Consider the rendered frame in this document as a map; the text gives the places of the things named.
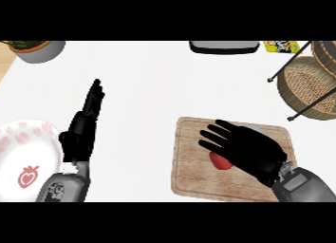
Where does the grey pot with plant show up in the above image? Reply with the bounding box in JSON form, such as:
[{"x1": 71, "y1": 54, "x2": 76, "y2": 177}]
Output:
[{"x1": 0, "y1": 40, "x2": 67, "y2": 65}]

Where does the grey and black appliance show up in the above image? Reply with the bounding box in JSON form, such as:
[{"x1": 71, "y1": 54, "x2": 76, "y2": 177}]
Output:
[{"x1": 188, "y1": 40, "x2": 260, "y2": 55}]

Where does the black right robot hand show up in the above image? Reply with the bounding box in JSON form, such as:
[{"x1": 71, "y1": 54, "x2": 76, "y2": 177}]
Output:
[{"x1": 195, "y1": 119, "x2": 288, "y2": 188}]

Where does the yellow printed box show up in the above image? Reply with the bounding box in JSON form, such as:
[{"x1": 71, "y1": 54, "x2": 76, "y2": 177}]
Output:
[{"x1": 263, "y1": 40, "x2": 300, "y2": 54}]

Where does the wooden cutting board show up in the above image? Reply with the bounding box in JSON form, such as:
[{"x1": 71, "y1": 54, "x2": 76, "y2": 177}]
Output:
[{"x1": 169, "y1": 116, "x2": 297, "y2": 203}]

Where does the wicker tiered basket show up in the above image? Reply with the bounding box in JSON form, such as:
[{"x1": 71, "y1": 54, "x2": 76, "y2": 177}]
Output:
[{"x1": 265, "y1": 40, "x2": 336, "y2": 122}]

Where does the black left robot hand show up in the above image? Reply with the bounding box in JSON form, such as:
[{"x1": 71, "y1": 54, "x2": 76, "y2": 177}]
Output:
[{"x1": 57, "y1": 78, "x2": 105, "y2": 166}]

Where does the red bell pepper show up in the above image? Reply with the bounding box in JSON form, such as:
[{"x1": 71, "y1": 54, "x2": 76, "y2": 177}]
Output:
[{"x1": 209, "y1": 151, "x2": 235, "y2": 171}]

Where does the white plate with strawberry print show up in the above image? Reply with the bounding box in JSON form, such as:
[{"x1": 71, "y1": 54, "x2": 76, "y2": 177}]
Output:
[{"x1": 0, "y1": 119, "x2": 64, "y2": 203}]

